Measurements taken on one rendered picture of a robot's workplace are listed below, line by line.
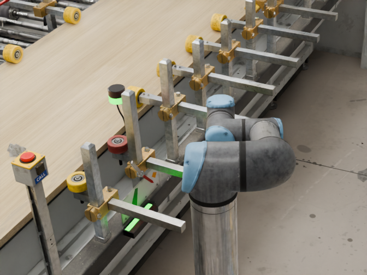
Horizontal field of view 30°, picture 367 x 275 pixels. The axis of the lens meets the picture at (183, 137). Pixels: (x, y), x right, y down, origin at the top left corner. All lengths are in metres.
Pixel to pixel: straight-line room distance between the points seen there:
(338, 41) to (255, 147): 3.52
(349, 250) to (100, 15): 1.71
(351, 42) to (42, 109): 2.73
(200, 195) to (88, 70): 1.61
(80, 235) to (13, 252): 0.31
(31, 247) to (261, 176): 1.17
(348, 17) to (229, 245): 3.41
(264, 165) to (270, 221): 2.02
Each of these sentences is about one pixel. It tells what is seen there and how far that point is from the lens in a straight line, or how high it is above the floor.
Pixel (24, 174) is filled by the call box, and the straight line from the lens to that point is 1.98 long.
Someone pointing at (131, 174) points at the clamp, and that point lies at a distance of 2.49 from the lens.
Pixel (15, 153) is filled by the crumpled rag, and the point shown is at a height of 0.91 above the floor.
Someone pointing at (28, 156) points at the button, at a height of 1.23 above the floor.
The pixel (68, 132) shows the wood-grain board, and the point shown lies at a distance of 2.66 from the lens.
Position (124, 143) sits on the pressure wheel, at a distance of 2.54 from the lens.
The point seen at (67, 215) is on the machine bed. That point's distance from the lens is 2.60.
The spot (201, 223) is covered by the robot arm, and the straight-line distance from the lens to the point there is 1.62.
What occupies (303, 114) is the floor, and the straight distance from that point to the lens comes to 4.35.
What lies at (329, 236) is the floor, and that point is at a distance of 3.47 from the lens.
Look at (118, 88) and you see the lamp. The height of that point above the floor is 1.17.
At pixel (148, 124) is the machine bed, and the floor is 0.74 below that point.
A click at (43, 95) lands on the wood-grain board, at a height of 0.90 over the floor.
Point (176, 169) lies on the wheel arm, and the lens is 2.46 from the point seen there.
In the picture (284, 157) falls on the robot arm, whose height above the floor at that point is 1.41.
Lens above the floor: 2.33
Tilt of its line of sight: 34 degrees down
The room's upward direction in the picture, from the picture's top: 4 degrees counter-clockwise
